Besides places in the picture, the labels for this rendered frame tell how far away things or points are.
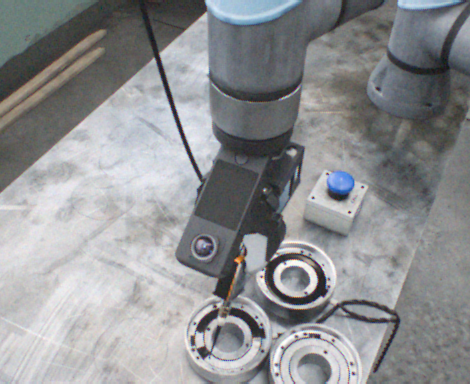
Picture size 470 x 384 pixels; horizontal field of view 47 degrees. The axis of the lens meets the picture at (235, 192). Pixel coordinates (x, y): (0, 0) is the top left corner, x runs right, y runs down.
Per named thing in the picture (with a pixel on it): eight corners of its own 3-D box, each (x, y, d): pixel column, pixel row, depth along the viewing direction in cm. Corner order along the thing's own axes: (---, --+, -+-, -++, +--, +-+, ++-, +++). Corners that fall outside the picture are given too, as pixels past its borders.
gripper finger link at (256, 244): (290, 251, 62) (291, 196, 55) (268, 290, 58) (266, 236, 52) (266, 242, 63) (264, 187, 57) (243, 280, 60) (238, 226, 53)
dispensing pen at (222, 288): (190, 359, 61) (232, 226, 56) (206, 343, 65) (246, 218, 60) (207, 367, 60) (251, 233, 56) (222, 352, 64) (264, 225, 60)
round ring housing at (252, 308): (188, 394, 63) (186, 380, 60) (183, 314, 70) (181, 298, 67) (276, 384, 64) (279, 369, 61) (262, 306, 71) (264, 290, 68)
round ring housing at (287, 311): (239, 300, 71) (240, 283, 68) (277, 246, 77) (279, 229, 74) (311, 339, 68) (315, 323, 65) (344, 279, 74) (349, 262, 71)
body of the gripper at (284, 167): (301, 188, 57) (316, 96, 48) (266, 246, 51) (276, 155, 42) (237, 163, 59) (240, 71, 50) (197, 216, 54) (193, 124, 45)
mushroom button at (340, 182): (343, 215, 78) (350, 192, 75) (318, 205, 80) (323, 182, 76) (353, 197, 81) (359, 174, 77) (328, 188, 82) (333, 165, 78)
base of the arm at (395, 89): (380, 62, 109) (392, 18, 102) (455, 85, 105) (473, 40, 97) (356, 103, 100) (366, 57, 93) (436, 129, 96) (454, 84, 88)
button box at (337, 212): (347, 237, 79) (353, 216, 75) (303, 219, 81) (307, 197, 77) (365, 201, 84) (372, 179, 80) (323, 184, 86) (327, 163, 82)
